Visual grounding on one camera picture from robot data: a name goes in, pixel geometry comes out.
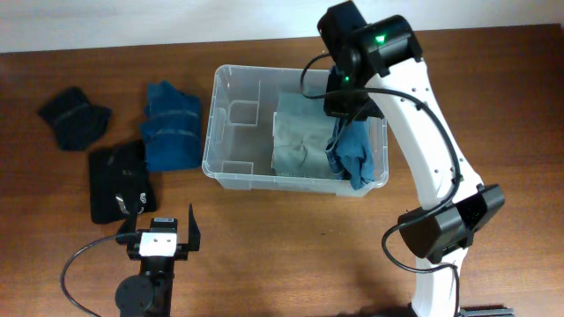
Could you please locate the clear plastic storage bin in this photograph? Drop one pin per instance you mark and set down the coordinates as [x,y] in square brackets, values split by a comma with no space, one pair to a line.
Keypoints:
[239,138]

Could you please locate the large black folded garment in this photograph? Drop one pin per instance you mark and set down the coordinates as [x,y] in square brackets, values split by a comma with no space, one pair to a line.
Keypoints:
[119,183]

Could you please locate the small black folded garment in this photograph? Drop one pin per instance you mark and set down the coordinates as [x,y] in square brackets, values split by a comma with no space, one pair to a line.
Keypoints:
[74,119]

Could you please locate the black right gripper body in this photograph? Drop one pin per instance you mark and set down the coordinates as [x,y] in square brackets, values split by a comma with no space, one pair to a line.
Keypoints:
[357,106]

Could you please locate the teal blue folded garment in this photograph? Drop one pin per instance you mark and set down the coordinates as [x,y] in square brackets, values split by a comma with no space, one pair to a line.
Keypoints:
[172,133]

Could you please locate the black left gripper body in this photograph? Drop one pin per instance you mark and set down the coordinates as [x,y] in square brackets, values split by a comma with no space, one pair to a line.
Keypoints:
[181,254]

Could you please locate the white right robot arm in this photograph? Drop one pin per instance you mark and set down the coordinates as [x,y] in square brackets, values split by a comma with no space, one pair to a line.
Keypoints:
[379,71]

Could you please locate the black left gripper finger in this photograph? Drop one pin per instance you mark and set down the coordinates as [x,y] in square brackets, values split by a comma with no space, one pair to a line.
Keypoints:
[130,221]
[194,238]

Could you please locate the blue jeans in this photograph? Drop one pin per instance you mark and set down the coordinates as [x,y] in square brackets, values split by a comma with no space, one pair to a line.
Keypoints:
[349,153]

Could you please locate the light grey jeans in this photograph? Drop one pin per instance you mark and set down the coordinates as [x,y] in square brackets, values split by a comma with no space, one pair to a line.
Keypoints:
[301,131]

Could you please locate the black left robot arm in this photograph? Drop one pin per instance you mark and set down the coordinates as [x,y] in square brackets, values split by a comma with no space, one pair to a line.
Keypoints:
[149,292]

